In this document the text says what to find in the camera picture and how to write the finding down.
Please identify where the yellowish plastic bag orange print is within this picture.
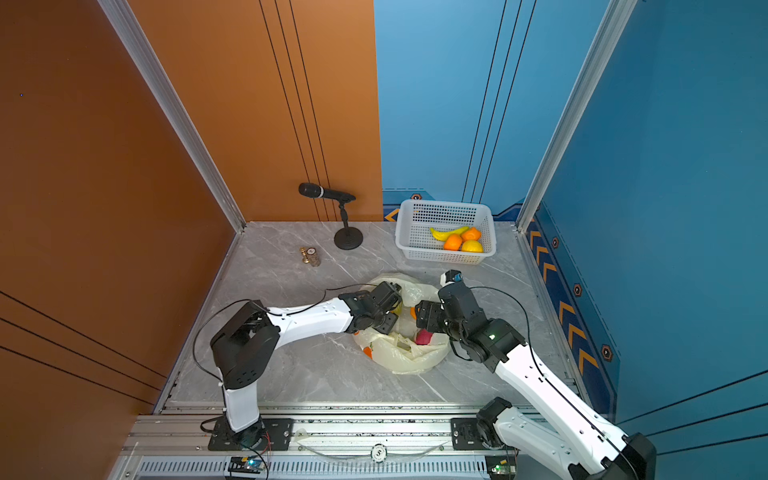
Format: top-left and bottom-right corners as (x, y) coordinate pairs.
(353, 273), (450, 375)

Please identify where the yellow lemon fruit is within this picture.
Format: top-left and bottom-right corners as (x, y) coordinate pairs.
(461, 240), (484, 253)

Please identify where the orange fruit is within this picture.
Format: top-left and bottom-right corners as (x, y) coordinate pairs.
(461, 227), (482, 242)
(443, 234), (463, 251)

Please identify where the pink dragon fruit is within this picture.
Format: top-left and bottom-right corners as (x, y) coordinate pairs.
(414, 329), (433, 346)

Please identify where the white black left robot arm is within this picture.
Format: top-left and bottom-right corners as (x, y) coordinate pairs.
(210, 281), (402, 433)

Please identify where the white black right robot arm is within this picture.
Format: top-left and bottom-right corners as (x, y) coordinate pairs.
(414, 270), (657, 479)

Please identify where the yellow banana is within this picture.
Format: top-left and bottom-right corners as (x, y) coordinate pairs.
(430, 226), (469, 242)

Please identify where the gold chess king piece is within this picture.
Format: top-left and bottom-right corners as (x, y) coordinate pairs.
(299, 247), (310, 264)

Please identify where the white perforated plastic basket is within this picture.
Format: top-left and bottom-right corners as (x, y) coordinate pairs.
(395, 199), (496, 265)

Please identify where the black microphone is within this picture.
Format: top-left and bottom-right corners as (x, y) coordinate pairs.
(298, 182), (356, 204)

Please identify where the green circuit board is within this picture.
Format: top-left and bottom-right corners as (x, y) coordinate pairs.
(484, 456), (517, 480)
(227, 456), (269, 479)

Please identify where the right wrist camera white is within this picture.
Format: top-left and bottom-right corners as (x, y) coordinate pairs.
(440, 269), (463, 288)

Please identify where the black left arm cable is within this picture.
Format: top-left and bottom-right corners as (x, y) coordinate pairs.
(191, 283), (385, 385)

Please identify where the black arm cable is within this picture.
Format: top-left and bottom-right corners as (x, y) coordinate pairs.
(191, 283), (385, 385)
(449, 285), (640, 480)

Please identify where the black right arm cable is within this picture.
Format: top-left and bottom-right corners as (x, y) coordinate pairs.
(449, 285), (640, 480)

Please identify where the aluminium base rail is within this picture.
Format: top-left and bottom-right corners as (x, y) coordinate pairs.
(107, 401), (601, 480)

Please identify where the aluminium corner frame post right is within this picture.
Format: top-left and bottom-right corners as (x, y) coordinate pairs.
(516, 0), (638, 234)

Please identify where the aluminium corner frame post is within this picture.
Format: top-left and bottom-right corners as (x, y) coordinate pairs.
(516, 0), (638, 234)
(98, 0), (246, 234)

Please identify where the aluminium corner frame post left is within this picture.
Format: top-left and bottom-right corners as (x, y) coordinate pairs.
(98, 0), (246, 234)

